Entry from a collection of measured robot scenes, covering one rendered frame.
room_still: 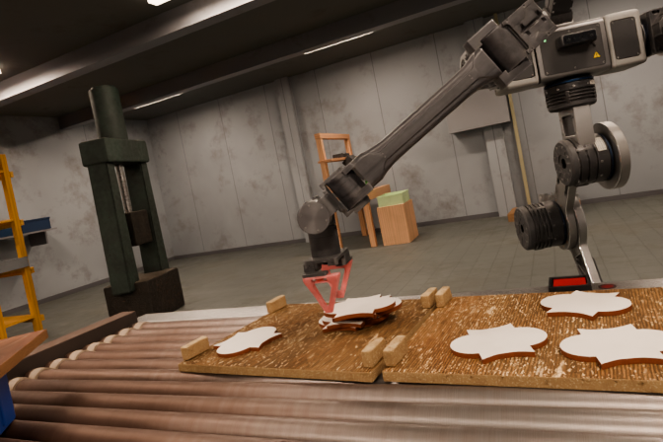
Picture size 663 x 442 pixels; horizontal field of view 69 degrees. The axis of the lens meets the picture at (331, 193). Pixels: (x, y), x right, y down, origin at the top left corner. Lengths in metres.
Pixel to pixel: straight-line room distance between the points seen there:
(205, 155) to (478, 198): 5.97
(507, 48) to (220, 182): 10.30
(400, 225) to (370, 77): 3.15
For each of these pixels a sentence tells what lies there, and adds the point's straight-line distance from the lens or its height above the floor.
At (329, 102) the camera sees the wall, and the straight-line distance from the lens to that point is 9.67.
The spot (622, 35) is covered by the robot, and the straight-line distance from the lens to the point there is 1.64.
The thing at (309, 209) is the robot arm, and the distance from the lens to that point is 0.83.
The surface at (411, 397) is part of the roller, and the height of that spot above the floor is 0.91.
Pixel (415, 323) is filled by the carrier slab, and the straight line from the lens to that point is 0.92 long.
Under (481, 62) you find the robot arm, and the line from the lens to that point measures 0.93.
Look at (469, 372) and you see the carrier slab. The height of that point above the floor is 0.94.
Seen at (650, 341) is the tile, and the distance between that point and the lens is 0.76.
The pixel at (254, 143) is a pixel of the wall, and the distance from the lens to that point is 10.50.
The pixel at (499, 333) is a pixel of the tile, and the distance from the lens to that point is 0.80.
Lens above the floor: 1.23
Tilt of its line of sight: 2 degrees down
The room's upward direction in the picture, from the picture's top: 11 degrees counter-clockwise
